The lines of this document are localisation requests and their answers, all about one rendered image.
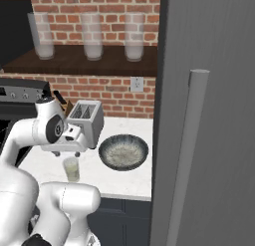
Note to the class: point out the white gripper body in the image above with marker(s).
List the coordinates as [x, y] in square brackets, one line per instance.
[65, 146]

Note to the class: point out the white wall socket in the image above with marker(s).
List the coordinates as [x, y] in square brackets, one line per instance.
[137, 84]

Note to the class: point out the black range hood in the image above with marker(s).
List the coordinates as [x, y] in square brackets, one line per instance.
[13, 31]

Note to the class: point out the glass of lemonade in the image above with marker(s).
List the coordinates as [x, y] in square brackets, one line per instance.
[71, 169]

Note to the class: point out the wooden knife block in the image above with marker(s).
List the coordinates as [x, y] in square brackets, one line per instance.
[63, 103]

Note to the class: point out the steel stove with knobs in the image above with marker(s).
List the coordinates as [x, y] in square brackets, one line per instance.
[16, 105]

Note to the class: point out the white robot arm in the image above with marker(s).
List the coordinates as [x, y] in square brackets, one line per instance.
[20, 187]

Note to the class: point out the tall clear glass jar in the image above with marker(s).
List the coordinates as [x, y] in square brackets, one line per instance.
[92, 36]
[42, 36]
[134, 36]

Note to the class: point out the grey fridge door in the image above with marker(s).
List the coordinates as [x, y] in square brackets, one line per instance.
[205, 123]

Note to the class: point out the dark wooden shelf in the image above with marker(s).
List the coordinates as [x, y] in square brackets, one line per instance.
[86, 62]

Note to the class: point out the dark speckled ice bowl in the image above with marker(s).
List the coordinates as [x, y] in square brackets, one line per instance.
[123, 152]

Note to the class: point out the dark base cupboard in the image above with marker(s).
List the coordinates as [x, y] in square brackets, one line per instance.
[121, 221]

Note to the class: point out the silver toaster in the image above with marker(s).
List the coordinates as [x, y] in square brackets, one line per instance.
[89, 119]

